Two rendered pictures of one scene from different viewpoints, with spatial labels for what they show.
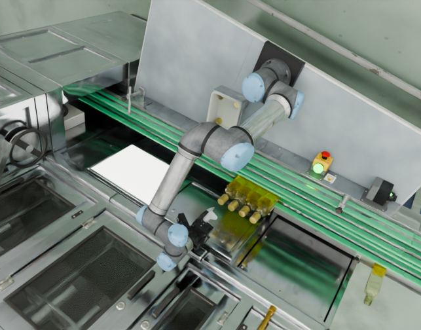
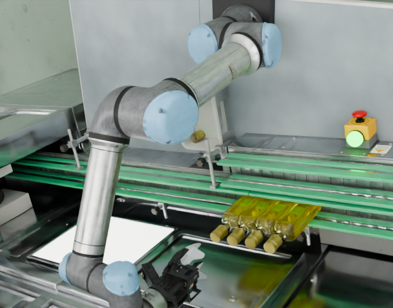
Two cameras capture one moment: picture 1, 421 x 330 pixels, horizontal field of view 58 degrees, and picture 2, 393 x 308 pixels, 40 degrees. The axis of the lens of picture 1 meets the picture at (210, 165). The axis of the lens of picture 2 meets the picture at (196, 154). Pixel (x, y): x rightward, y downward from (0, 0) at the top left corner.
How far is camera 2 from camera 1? 0.55 m
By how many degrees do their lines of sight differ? 20
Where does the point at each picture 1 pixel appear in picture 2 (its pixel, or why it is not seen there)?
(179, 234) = (118, 272)
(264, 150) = (269, 145)
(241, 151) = (166, 102)
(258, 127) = (201, 75)
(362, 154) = not seen: outside the picture
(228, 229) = (243, 281)
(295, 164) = (320, 148)
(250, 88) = (197, 46)
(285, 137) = (295, 118)
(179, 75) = not seen: hidden behind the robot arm
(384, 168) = not seen: outside the picture
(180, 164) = (96, 162)
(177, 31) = (110, 35)
